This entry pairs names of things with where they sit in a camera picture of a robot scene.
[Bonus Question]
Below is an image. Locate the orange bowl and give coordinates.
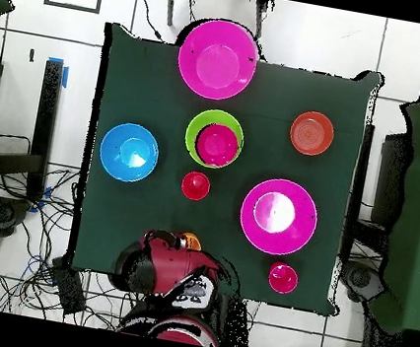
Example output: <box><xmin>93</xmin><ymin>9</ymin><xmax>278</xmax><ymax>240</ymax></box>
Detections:
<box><xmin>286</xmin><ymin>107</ymin><xmax>338</xmax><ymax>160</ymax></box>

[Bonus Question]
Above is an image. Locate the blue tape piece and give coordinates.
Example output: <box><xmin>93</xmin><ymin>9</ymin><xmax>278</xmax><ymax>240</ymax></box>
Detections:
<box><xmin>43</xmin><ymin>55</ymin><xmax>73</xmax><ymax>90</ymax></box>

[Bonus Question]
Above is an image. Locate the orange cup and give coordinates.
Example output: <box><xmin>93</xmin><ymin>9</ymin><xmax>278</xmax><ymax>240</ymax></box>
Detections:
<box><xmin>180</xmin><ymin>231</ymin><xmax>205</xmax><ymax>252</ymax></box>

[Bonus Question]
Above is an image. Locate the black power brick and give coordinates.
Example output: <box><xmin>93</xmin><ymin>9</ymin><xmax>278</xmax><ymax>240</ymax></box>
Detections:
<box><xmin>42</xmin><ymin>257</ymin><xmax>94</xmax><ymax>318</ymax></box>

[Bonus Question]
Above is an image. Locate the tangle of cables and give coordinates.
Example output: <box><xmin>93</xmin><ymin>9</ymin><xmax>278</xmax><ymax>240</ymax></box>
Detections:
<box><xmin>0</xmin><ymin>156</ymin><xmax>161</xmax><ymax>335</ymax></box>

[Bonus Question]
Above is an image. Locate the crimson cup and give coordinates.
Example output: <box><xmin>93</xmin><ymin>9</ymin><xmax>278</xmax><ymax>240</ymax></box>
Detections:
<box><xmin>265</xmin><ymin>259</ymin><xmax>302</xmax><ymax>297</ymax></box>

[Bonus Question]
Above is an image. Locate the black stand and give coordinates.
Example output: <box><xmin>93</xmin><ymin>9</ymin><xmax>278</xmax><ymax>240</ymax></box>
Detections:
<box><xmin>339</xmin><ymin>122</ymin><xmax>377</xmax><ymax>263</ymax></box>
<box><xmin>0</xmin><ymin>49</ymin><xmax>68</xmax><ymax>205</ymax></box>

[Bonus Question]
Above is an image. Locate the red cup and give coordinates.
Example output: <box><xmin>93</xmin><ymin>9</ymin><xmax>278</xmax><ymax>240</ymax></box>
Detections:
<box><xmin>177</xmin><ymin>169</ymin><xmax>214</xmax><ymax>204</ymax></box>

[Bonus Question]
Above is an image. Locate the dark green table cloth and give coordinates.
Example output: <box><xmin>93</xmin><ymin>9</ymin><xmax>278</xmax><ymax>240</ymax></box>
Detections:
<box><xmin>62</xmin><ymin>21</ymin><xmax>385</xmax><ymax>318</ymax></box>

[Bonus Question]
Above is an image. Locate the large pink bowl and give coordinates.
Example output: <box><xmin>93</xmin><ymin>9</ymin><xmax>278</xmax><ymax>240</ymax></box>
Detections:
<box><xmin>233</xmin><ymin>172</ymin><xmax>323</xmax><ymax>262</ymax></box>
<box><xmin>172</xmin><ymin>13</ymin><xmax>264</xmax><ymax>106</ymax></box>

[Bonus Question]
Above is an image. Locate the small crimson bowl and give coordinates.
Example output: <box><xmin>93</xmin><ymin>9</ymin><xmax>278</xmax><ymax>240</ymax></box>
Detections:
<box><xmin>192</xmin><ymin>120</ymin><xmax>243</xmax><ymax>171</ymax></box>

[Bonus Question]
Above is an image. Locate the black cable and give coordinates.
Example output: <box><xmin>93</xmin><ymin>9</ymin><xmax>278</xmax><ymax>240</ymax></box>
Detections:
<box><xmin>122</xmin><ymin>0</ymin><xmax>171</xmax><ymax>42</ymax></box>

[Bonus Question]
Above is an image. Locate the green bowl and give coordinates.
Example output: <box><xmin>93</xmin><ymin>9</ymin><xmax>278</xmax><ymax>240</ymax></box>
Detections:
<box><xmin>180</xmin><ymin>104</ymin><xmax>249</xmax><ymax>174</ymax></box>

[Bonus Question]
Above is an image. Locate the blue bowl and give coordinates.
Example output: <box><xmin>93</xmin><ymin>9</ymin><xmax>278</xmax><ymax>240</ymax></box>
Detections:
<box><xmin>95</xmin><ymin>118</ymin><xmax>164</xmax><ymax>187</ymax></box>

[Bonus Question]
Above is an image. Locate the black tripod leg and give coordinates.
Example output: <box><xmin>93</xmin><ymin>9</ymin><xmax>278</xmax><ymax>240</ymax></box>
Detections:
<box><xmin>158</xmin><ymin>0</ymin><xmax>178</xmax><ymax>28</ymax></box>
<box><xmin>248</xmin><ymin>0</ymin><xmax>276</xmax><ymax>42</ymax></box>

